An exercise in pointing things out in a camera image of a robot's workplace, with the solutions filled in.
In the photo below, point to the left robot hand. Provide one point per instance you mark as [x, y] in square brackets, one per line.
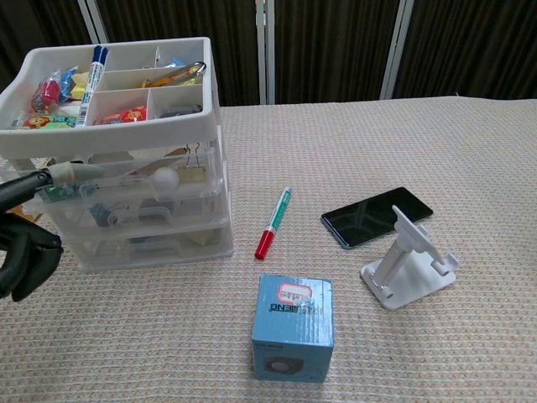
[25, 252]

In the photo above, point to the clear plastic storage box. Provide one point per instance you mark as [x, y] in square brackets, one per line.
[126, 198]

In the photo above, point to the clear plastic drawer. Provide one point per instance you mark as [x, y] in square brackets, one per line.
[159, 260]

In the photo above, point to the white plastic drawer organizer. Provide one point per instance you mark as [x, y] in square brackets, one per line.
[105, 138]

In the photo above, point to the tan and yellow snack bag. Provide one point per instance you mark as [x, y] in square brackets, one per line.
[79, 88]

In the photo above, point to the blue cube cardboard box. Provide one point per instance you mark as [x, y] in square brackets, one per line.
[289, 327]

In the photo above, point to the green circuit board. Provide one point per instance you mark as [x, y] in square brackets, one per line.
[60, 194]

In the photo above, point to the green lion snack packet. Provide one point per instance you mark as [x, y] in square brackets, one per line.
[38, 121]

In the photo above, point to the wooden stick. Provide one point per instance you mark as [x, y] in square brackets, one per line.
[147, 168]

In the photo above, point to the white ping-pong ball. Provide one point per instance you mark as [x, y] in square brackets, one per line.
[165, 179]

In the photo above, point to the red candy packet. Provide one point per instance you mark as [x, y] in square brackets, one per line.
[48, 92]

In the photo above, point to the red lion snack packet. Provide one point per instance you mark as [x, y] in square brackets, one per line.
[128, 115]

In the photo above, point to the blue candy packet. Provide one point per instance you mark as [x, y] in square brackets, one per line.
[67, 82]

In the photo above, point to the gold binder clip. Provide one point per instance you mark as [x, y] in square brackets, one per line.
[191, 174]

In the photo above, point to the blue capped whiteboard marker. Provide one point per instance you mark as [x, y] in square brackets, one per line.
[93, 80]

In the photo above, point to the blue plastic piece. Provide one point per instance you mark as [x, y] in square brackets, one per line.
[175, 64]

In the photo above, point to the silver carabiner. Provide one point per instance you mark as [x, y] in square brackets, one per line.
[189, 69]

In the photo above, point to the red capped whiteboard marker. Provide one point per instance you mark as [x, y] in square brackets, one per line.
[272, 224]

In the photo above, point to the black smartphone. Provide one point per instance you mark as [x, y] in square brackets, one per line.
[361, 218]

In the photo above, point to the black folding partition screen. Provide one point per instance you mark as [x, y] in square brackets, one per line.
[335, 42]

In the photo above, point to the white phone stand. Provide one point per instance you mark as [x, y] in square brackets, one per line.
[403, 285]

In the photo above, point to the beige woven tablecloth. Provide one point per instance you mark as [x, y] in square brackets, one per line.
[419, 168]

